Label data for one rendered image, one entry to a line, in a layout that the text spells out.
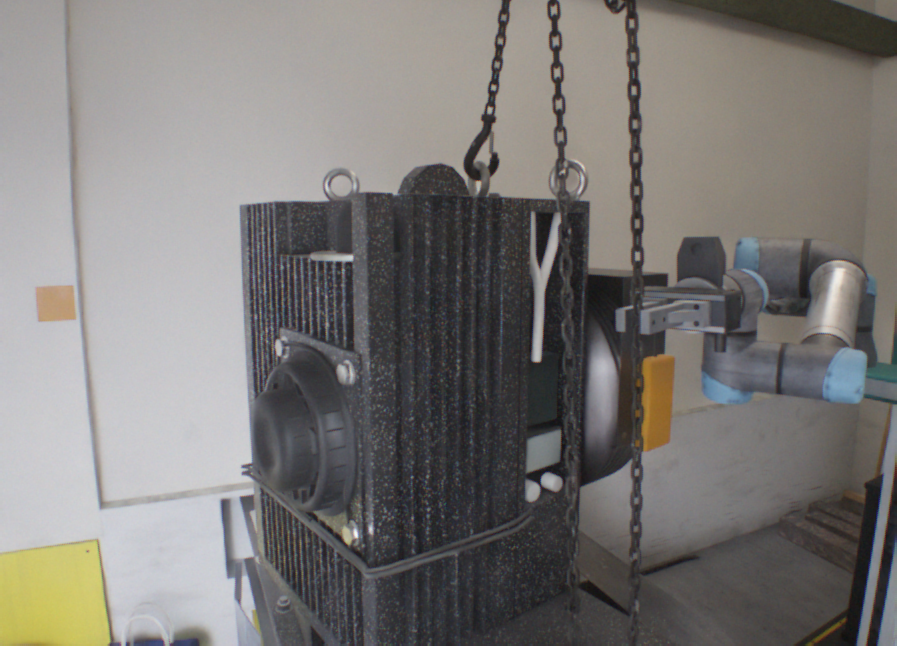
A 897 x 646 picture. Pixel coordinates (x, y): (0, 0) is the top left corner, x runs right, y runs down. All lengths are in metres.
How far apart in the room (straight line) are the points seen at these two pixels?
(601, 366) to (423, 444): 0.37
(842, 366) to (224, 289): 1.68
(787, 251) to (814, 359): 0.39
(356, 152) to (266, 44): 0.44
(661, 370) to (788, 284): 0.33
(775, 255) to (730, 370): 0.39
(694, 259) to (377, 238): 0.42
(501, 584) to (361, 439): 0.39
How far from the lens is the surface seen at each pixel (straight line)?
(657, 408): 1.10
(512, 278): 0.93
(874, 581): 2.03
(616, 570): 1.78
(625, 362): 1.05
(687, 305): 0.77
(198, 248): 2.02
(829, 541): 3.46
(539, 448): 1.08
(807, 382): 0.93
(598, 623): 1.16
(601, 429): 1.12
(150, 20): 2.11
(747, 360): 0.94
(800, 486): 3.84
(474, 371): 0.90
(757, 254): 1.28
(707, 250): 0.85
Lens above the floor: 1.57
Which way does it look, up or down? 8 degrees down
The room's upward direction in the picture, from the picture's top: straight up
